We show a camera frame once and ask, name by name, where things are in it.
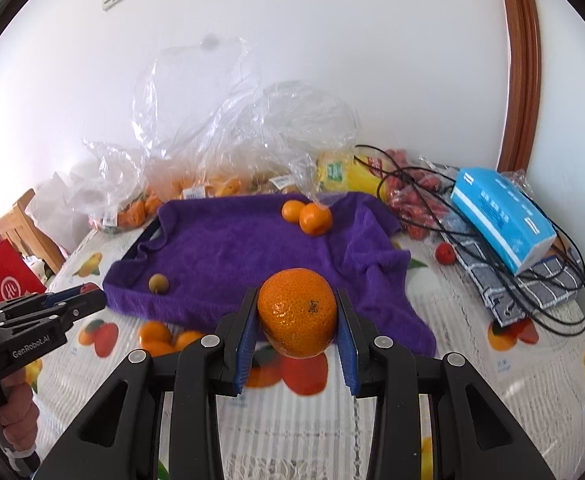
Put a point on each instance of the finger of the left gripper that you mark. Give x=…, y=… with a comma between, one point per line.
x=26, y=312

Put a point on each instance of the fruit print tablecloth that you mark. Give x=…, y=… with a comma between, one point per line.
x=273, y=433

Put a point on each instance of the person's left hand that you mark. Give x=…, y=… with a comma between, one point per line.
x=19, y=415

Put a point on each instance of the left clear plastic fruit bag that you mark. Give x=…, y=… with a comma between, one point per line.
x=114, y=193

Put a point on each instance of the blue tissue pack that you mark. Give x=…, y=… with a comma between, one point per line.
x=512, y=225

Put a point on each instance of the yellow snack package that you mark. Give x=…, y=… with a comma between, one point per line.
x=342, y=172

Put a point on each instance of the white plastic bag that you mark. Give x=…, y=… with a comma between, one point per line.
x=52, y=216

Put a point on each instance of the small orange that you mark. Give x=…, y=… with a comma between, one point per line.
x=184, y=339
x=291, y=211
x=154, y=332

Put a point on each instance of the small red apple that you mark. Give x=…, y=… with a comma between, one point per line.
x=87, y=288

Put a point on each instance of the grey checked cloth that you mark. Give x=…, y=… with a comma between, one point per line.
x=552, y=281

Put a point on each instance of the purple towel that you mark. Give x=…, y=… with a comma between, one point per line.
x=217, y=248

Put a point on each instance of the red paper shopping bag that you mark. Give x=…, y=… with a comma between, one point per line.
x=16, y=278

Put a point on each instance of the bag of red fruits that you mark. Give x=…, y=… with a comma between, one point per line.
x=415, y=193

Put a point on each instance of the small red fruit by cloth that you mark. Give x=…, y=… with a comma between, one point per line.
x=445, y=254

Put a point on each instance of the large orange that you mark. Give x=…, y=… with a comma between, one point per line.
x=158, y=348
x=298, y=313

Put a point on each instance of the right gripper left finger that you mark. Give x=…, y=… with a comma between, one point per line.
x=117, y=433

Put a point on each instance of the wooden chair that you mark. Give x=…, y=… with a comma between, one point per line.
x=20, y=231

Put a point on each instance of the brown wooden door frame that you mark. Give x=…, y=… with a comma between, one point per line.
x=525, y=80

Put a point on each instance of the large clear plastic fruit bag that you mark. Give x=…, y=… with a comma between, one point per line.
x=207, y=125

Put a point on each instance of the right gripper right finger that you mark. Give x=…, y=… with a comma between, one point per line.
x=474, y=435

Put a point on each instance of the small yellow-green fruit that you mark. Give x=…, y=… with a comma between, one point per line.
x=158, y=284

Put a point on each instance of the black tray under towel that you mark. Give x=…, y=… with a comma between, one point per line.
x=151, y=238

